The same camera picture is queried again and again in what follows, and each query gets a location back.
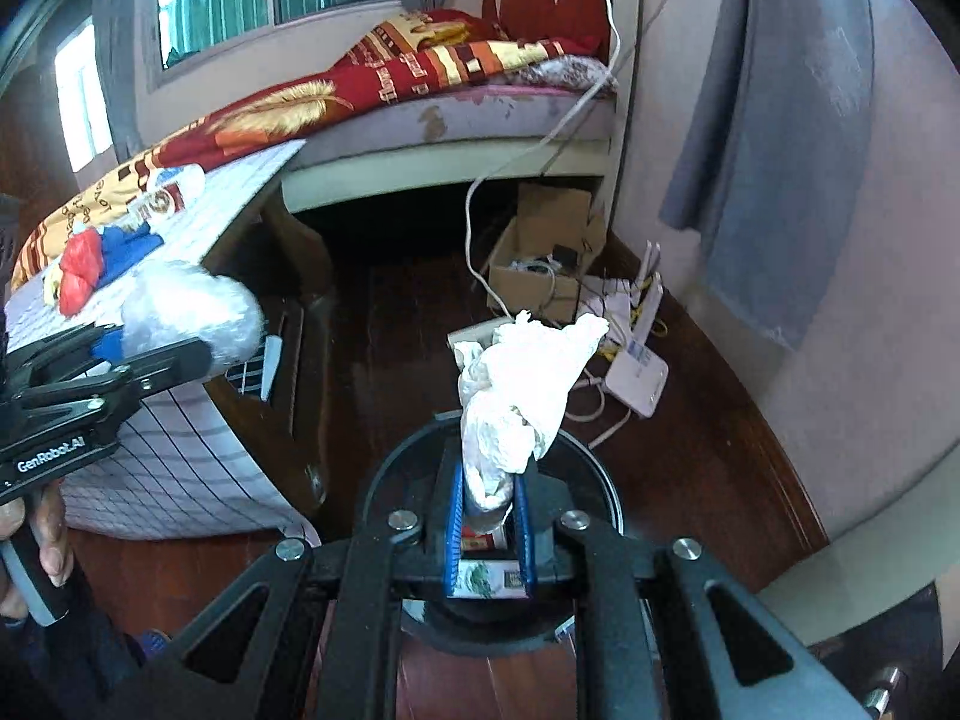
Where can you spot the grey curtain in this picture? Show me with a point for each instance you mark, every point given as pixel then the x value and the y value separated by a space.
pixel 120 37

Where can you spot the red plastic bag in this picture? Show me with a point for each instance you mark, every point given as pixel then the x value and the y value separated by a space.
pixel 79 270

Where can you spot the cardboard box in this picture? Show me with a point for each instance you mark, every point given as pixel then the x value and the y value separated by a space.
pixel 536 285

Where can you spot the white plastic bag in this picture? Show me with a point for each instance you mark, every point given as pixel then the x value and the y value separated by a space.
pixel 517 382

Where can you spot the window with grey frame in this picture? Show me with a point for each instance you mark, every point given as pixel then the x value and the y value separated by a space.
pixel 225 45

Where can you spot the blue slipper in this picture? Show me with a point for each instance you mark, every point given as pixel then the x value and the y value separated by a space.
pixel 156 643

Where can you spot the green curtain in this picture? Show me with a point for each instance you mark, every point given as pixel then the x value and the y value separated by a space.
pixel 225 0

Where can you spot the white plastic packet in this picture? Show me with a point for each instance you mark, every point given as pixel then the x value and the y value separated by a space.
pixel 176 181

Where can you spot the metal door knob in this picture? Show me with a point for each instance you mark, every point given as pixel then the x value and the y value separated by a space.
pixel 881 690

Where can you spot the black round bin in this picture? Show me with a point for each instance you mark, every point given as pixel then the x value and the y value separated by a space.
pixel 592 480

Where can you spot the person's leg dark trousers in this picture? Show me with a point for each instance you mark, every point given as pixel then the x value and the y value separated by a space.
pixel 67 675

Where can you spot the small white network box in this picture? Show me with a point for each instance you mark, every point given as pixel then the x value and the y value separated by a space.
pixel 604 300

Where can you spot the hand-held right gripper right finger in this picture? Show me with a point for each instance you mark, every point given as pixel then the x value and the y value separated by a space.
pixel 525 540

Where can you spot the white checked tablecloth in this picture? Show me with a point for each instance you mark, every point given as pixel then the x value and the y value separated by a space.
pixel 180 457

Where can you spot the white router with antennas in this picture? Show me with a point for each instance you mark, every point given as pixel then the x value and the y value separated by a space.
pixel 637 379

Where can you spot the grey hanging cloth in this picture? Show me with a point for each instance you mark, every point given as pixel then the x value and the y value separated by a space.
pixel 772 127

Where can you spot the fuzzy grey blanket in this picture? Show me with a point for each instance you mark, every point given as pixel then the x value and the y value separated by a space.
pixel 566 71

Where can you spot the person's left hand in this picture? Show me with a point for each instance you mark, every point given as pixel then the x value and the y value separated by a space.
pixel 54 532

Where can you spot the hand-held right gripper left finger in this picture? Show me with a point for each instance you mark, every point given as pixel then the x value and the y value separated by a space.
pixel 452 532

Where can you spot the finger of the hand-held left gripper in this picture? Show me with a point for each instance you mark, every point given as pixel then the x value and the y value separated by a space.
pixel 109 345
pixel 172 364

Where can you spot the small printed carton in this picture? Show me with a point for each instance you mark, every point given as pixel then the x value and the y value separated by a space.
pixel 487 577

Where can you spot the white power strip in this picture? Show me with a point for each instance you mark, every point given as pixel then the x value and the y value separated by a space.
pixel 472 334

